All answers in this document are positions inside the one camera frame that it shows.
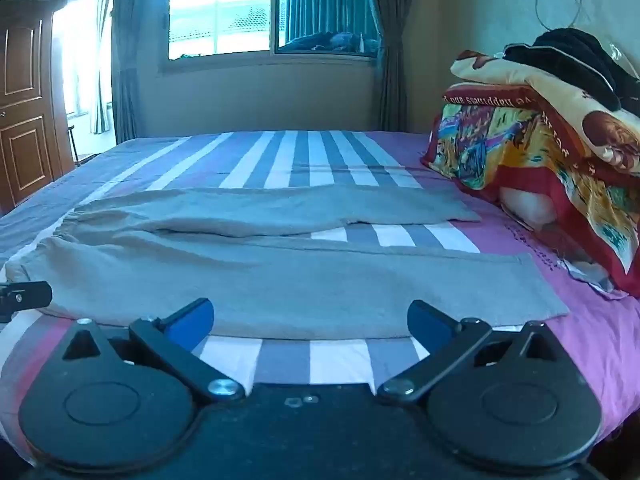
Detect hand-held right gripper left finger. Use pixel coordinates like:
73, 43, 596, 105
61, 297, 246, 403

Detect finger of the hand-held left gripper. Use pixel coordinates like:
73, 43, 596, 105
0, 280, 54, 324

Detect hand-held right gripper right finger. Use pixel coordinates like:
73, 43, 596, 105
376, 300, 571, 406

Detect light grey pants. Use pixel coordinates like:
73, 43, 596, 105
5, 185, 571, 341

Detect white pillow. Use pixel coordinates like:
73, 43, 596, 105
500, 186, 559, 229

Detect dark chair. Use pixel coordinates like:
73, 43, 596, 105
67, 124, 97, 167

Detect brown wooden door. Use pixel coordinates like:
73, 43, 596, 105
0, 0, 76, 216

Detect small grey cloth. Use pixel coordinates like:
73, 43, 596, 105
560, 257, 629, 301

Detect colourful red-bordered blanket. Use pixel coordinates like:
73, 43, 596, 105
420, 87, 640, 293

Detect striped purple bed sheet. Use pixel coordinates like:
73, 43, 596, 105
0, 130, 640, 461

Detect grey curtain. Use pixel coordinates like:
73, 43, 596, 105
112, 0, 172, 145
362, 0, 426, 134

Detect bright side window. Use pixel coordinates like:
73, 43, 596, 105
52, 0, 115, 136

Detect cream brown printed blanket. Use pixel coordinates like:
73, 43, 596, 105
445, 50, 640, 177

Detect dark blue cloth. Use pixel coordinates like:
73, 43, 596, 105
287, 31, 381, 55

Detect black cloth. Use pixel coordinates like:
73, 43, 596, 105
502, 27, 640, 111

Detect sliding glass window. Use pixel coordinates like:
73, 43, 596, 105
159, 0, 384, 70

